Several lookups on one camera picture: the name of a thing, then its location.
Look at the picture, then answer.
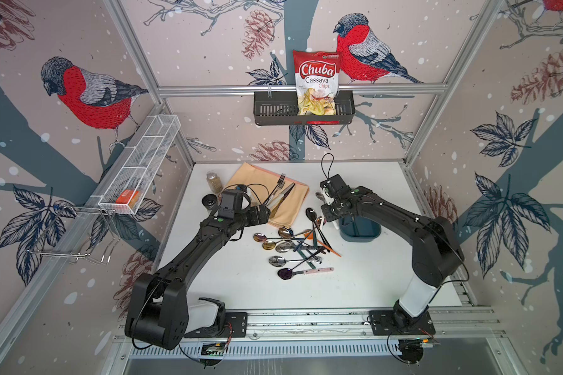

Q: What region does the white ceramic spoon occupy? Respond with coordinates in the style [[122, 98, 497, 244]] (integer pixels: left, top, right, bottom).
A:
[[322, 202, 341, 231]]

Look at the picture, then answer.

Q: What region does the teal plastic storage box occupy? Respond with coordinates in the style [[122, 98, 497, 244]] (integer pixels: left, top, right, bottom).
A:
[[339, 217, 382, 242]]

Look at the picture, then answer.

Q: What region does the black spoon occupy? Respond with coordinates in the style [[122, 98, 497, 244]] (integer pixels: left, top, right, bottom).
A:
[[306, 208, 318, 248]]

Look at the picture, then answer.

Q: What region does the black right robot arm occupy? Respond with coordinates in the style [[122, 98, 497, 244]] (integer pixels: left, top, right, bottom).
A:
[[320, 174, 464, 328]]

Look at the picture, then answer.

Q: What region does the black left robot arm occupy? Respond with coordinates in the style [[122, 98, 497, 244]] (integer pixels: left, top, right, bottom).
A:
[[124, 189, 271, 350]]

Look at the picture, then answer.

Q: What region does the rainbow spoon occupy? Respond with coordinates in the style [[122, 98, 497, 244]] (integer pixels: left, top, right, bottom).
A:
[[253, 233, 300, 243]]

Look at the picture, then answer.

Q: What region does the gold spoon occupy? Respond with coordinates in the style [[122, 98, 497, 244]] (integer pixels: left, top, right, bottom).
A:
[[262, 239, 304, 253]]

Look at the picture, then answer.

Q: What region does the silver spoon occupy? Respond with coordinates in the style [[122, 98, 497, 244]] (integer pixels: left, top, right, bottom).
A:
[[267, 256, 322, 268]]

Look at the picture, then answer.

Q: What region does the small red box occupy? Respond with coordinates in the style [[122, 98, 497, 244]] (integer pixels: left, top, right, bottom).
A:
[[115, 189, 141, 206]]

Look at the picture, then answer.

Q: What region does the black round lid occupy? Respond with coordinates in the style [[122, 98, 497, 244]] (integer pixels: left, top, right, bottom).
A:
[[201, 194, 219, 210]]

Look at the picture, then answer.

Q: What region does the brown spice jar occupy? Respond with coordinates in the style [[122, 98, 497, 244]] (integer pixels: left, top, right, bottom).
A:
[[206, 171, 224, 195]]

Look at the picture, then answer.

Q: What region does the silver fork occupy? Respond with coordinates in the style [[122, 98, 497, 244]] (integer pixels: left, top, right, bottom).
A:
[[264, 173, 286, 208]]

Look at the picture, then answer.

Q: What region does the peach cloth napkin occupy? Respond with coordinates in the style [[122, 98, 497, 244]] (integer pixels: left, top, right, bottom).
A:
[[225, 162, 309, 228]]

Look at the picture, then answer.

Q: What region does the red Chuba chips bag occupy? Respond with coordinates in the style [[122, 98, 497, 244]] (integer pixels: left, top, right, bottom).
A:
[[292, 51, 340, 116]]

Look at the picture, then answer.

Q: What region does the orange handled spoon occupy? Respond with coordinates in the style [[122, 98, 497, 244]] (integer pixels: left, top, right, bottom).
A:
[[303, 231, 341, 257]]

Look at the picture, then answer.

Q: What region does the purple spoon pink handle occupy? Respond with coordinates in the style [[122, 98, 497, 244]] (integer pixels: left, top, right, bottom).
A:
[[277, 267, 335, 281]]

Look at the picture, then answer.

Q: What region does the black wall basket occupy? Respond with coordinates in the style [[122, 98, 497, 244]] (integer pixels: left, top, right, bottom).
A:
[[253, 92, 356, 126]]

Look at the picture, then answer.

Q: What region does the clear wire wall shelf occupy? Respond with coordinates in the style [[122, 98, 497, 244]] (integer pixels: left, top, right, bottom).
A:
[[99, 114, 181, 215]]

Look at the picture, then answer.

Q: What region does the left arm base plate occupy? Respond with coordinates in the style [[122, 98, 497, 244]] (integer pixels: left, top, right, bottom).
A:
[[184, 312, 248, 338]]

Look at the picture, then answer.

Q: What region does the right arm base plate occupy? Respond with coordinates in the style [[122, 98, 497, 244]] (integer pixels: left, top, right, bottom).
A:
[[366, 309, 436, 336]]

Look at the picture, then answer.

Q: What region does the wire hook rack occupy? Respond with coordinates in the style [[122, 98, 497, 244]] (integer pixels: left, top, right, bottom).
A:
[[27, 204, 121, 265]]

